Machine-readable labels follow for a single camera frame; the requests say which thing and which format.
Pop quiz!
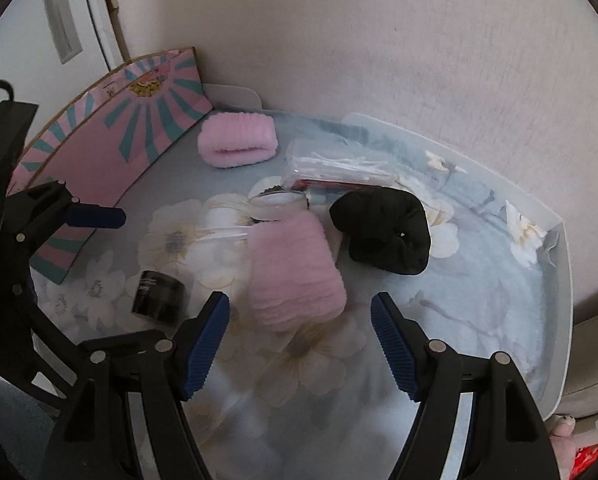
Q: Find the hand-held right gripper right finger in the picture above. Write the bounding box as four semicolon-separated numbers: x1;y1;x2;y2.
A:
370;292;562;480

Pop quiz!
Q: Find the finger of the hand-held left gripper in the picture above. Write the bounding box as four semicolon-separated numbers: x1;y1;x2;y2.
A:
8;179;128;263
0;267;80;402

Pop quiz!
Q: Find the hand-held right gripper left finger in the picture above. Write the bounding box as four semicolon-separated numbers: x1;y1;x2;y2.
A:
49;291;231;480

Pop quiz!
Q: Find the black jar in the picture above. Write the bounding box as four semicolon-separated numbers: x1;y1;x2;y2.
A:
131;270;187;321

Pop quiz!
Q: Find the pink lined cardboard box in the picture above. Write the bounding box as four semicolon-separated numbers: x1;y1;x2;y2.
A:
10;47;214;283

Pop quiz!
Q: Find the pink fluffy wristband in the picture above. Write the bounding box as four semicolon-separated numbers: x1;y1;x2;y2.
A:
197;112;278;168
249;212;347;333

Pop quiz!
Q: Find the black scrunchie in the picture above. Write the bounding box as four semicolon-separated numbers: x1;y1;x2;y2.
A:
329;187;432;276

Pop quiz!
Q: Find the clear tape roll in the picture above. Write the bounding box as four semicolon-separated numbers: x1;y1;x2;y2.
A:
249;191;307;223

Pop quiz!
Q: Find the clear cotton swab pack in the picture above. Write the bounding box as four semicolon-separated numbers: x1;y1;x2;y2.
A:
285;137;400;196

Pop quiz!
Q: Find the white rimmed desktop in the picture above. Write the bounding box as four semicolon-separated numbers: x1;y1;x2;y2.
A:
204;82;577;421

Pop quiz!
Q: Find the grey mat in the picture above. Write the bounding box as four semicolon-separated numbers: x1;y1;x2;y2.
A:
0;370;64;480

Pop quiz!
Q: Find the floral blue cloth tray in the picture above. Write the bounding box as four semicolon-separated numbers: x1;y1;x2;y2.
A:
29;110;554;480

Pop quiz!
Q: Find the white door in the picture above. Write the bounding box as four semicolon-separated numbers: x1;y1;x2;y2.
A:
0;0;130;126

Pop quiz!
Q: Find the pink plush toy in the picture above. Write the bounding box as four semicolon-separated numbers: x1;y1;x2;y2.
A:
549;412;577;480

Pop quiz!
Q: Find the grey cushion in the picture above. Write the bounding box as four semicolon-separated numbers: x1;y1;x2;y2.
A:
561;300;598;421

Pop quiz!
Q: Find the red printed cloth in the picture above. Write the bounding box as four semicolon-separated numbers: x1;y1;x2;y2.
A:
571;442;598;480

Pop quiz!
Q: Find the grey recessed door handle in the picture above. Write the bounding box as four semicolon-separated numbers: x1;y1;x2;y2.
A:
41;0;84;65

